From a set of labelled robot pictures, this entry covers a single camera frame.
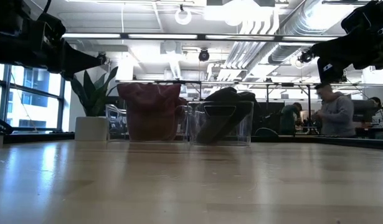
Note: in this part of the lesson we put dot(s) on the maroon cap with white label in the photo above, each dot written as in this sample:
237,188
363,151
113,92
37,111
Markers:
147,102

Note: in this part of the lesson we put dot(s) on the person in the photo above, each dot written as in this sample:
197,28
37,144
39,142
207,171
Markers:
289,119
337,115

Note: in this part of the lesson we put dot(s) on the silver ventilation duct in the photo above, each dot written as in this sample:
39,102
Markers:
300,18

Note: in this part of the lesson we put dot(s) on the overhead light bar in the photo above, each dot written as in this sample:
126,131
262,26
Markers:
163,36

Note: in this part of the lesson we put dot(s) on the black metal background frame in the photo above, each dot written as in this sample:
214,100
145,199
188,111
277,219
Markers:
287,84

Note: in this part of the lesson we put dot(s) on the black aluminium table frame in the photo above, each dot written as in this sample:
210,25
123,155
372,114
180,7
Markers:
38,137

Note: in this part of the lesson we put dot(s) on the black computer monitor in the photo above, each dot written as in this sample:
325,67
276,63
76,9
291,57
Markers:
364,110

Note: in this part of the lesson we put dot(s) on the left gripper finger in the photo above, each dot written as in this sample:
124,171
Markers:
82,59

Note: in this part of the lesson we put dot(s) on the black baseball cap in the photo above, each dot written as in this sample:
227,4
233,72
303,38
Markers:
216,130

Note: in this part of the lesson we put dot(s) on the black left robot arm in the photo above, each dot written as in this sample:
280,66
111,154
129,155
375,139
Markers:
1,37

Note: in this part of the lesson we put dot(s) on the snake plant in white pot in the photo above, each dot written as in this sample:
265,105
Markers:
91,127

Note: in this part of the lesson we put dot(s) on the black ceiling camera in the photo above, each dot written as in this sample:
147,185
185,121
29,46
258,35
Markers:
101,56
204,56

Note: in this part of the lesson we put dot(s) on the black ceiling device cluster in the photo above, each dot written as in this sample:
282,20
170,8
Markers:
304,57

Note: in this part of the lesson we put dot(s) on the large window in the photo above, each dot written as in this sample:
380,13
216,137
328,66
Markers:
38,90

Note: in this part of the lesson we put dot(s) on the clear plastic bin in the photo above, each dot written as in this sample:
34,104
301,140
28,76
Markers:
245,137
115,124

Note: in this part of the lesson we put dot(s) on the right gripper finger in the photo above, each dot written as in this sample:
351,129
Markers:
329,49

